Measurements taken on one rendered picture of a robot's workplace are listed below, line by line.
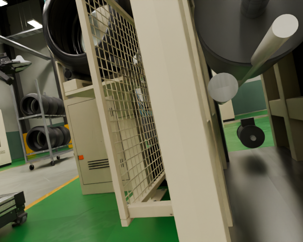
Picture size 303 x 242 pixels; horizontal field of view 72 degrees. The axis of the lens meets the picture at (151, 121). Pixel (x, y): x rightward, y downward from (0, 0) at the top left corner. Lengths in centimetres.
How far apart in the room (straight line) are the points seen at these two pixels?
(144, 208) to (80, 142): 150
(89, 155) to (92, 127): 26
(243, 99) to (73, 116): 946
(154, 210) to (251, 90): 1051
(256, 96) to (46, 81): 1072
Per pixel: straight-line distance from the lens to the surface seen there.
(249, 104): 1086
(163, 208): 56
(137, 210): 59
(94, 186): 204
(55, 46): 134
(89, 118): 193
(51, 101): 562
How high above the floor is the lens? 56
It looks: level
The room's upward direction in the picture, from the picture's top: 12 degrees counter-clockwise
